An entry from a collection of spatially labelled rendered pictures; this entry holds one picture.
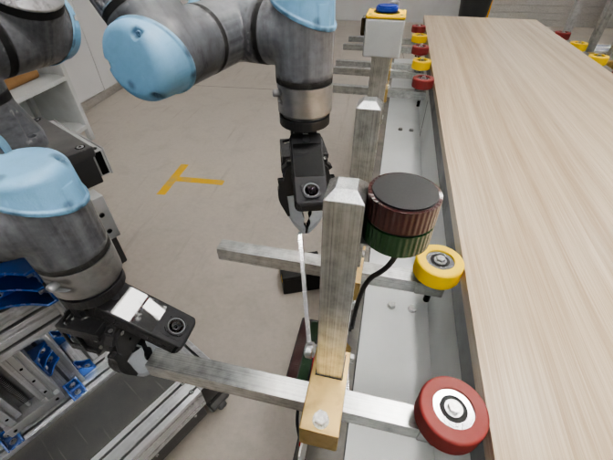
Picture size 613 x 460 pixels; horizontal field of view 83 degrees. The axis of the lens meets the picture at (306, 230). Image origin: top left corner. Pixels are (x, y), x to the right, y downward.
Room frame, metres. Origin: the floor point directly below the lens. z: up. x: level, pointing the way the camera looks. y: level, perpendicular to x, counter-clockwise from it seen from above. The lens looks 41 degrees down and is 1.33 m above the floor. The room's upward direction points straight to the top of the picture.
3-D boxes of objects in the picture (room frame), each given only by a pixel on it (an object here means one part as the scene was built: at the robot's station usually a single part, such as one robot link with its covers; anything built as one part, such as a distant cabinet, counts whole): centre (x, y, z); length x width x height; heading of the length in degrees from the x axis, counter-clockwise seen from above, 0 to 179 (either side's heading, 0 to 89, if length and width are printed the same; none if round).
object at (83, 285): (0.27, 0.25, 1.05); 0.08 x 0.08 x 0.05
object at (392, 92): (1.44, -0.26, 0.84); 0.43 x 0.03 x 0.04; 77
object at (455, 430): (0.17, -0.17, 0.85); 0.08 x 0.08 x 0.11
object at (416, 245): (0.24, -0.08, 1.14); 0.06 x 0.06 x 0.02
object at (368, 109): (0.49, -0.09, 0.91); 0.03 x 0.03 x 0.48; 77
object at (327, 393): (0.22, -0.03, 0.85); 0.13 x 0.06 x 0.05; 167
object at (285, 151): (0.49, 0.00, 1.08); 0.09 x 0.08 x 0.12; 7
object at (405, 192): (0.24, -0.08, 1.07); 0.06 x 0.06 x 0.22; 77
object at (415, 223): (0.24, -0.08, 1.16); 0.06 x 0.06 x 0.02
